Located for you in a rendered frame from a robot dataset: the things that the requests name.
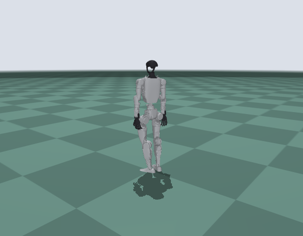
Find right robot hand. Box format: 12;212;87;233
161;110;167;126

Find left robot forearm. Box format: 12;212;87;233
134;96;140;118

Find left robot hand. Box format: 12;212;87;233
133;113;142;130

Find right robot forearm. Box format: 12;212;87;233
160;98;166;114

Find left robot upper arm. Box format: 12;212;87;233
136;78;145;101

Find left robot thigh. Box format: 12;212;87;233
138;114;152;148

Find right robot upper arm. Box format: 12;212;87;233
159;78;166;100

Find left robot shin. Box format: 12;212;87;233
142;142;152;170

